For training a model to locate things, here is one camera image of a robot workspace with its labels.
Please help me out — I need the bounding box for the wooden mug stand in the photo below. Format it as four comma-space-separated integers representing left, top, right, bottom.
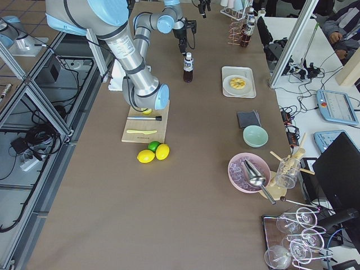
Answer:
266, 133, 315, 201

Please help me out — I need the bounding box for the black monitor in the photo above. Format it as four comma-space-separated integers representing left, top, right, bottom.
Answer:
313, 132, 359, 241

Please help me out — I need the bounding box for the tea bottle at edge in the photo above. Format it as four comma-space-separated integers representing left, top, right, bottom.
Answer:
246, 7, 255, 24

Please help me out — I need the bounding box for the blue teach pendant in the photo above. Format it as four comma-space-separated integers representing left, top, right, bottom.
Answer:
313, 129, 346, 153
316, 89, 359, 125

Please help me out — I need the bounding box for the wine glass rack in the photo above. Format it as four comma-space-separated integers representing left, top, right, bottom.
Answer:
262, 206, 333, 269

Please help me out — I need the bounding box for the white plate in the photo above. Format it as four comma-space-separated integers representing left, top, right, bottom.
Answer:
223, 75, 251, 96

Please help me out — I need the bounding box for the upper yellow lemon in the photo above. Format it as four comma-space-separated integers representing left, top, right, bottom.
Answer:
155, 143, 170, 160

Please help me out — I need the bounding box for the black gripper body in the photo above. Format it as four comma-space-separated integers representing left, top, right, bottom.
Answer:
173, 26, 187, 46

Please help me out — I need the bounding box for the cream serving tray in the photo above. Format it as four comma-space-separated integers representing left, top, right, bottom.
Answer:
222, 66, 257, 98

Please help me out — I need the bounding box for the pink bowl with ice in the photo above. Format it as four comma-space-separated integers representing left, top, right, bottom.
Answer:
228, 152, 271, 194

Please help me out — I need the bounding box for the green lime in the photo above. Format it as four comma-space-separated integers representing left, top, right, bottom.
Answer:
147, 141, 161, 152

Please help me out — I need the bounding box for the steel ice scoop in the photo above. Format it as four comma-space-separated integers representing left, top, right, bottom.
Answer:
243, 159, 276, 205

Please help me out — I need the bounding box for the grey folded cloth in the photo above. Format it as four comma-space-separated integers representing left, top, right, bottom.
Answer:
237, 110, 262, 129

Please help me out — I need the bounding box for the aluminium frame post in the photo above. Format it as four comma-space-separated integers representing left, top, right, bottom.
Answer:
269, 0, 318, 88

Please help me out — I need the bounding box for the half lemon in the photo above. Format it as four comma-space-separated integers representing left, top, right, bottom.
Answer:
141, 108, 152, 115

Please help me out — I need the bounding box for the yellow plastic knife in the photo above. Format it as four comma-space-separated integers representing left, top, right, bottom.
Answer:
126, 129, 158, 134

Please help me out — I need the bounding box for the steel muddler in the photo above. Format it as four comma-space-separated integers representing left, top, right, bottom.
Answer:
127, 116, 162, 121

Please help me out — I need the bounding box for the lower yellow lemon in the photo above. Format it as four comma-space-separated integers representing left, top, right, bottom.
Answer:
137, 149, 155, 164

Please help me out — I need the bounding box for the pastel cup rack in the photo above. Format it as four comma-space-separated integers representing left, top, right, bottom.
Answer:
220, 0, 253, 21

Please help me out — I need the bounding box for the copper wire bottle rack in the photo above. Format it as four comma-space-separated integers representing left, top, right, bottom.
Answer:
228, 19, 246, 46

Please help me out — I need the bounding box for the yellow lemon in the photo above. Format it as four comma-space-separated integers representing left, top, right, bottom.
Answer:
155, 143, 170, 160
137, 149, 155, 164

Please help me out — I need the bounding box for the mint green bowl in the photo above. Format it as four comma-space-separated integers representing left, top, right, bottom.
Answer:
243, 125, 268, 148

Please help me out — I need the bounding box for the tea bottle in rack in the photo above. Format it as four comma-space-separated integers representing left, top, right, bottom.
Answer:
240, 18, 255, 48

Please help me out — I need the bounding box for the glass mug on stand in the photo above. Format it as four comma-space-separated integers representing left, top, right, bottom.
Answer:
275, 157, 300, 189

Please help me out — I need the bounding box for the tea bottle white cap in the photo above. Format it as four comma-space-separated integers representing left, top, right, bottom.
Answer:
183, 52, 194, 83

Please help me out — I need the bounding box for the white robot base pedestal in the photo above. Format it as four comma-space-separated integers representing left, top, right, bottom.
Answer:
108, 59, 135, 92

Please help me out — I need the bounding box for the wooden cutting board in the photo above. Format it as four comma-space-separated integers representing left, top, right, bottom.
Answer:
121, 102, 170, 143

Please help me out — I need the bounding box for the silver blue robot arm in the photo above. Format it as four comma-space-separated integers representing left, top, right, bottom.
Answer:
46, 1, 185, 110

